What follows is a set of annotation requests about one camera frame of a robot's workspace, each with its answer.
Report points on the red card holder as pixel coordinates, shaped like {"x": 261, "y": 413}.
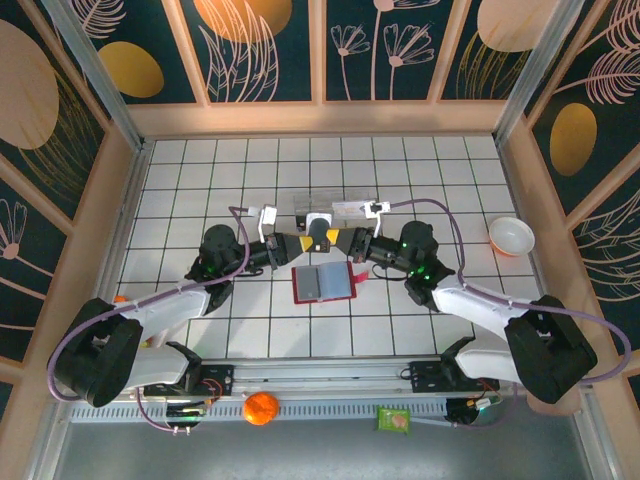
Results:
{"x": 337, "y": 280}

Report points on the orange ball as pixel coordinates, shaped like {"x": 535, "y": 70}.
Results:
{"x": 260, "y": 409}

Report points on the silver credit card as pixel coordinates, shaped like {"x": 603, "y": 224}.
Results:
{"x": 350, "y": 210}

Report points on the pink round pad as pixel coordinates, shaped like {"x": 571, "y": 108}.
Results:
{"x": 572, "y": 402}

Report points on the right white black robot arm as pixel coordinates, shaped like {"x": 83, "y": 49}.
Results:
{"x": 475, "y": 307}

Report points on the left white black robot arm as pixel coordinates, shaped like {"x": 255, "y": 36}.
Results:
{"x": 170, "y": 305}

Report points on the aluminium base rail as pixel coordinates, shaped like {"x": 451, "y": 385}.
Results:
{"x": 325, "y": 375}

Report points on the colourful snack bag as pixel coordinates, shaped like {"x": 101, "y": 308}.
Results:
{"x": 120, "y": 299}

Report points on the grey credit card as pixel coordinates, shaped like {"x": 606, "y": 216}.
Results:
{"x": 309, "y": 285}

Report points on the white bowl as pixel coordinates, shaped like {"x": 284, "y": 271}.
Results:
{"x": 511, "y": 234}

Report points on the clear acrylic organizer box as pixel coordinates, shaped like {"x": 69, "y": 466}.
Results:
{"x": 315, "y": 202}

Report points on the green snack packet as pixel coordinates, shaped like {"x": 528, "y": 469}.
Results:
{"x": 394, "y": 421}

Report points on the aluminium side rail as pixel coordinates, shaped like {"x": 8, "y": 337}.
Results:
{"x": 129, "y": 200}
{"x": 519, "y": 200}

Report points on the aluminium frame post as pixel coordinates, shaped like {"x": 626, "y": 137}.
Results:
{"x": 102, "y": 85}
{"x": 541, "y": 65}

